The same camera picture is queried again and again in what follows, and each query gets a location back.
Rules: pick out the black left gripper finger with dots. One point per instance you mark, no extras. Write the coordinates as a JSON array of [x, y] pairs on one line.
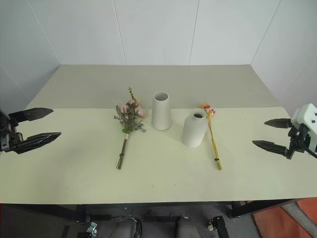
[[37, 141], [32, 114]]

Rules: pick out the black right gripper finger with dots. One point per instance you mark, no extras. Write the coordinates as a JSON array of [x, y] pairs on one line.
[[271, 146], [280, 123]]

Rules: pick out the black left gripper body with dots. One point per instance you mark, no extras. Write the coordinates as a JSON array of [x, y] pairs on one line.
[[7, 138]]

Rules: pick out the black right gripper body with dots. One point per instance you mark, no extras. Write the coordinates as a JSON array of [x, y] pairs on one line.
[[298, 141]]

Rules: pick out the yellow stems with red flowers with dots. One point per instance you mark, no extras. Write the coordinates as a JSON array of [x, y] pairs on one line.
[[213, 142]]

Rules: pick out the white bottle-shaped vase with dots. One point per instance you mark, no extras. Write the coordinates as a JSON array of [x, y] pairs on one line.
[[194, 131]]

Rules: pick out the tall conical white vase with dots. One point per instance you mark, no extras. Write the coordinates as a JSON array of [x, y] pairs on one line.
[[161, 114]]

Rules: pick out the orange floor mat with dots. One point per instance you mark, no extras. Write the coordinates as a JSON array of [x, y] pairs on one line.
[[287, 220]]

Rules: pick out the pink dried flower bouquet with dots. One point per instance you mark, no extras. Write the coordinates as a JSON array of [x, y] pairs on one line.
[[130, 116]]

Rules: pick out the dark grey rounded shape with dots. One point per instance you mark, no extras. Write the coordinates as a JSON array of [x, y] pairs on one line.
[[187, 228], [126, 226]]

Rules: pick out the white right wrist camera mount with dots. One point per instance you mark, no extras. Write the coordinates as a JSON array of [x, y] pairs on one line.
[[309, 114]]

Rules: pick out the black table frame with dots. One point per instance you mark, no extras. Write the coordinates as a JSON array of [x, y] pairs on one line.
[[250, 205]]

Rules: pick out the caster wheel with black bracket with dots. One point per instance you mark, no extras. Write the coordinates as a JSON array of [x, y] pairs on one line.
[[218, 225]]

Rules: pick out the caster wheel with metal bracket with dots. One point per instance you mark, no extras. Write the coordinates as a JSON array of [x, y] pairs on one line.
[[91, 228]]

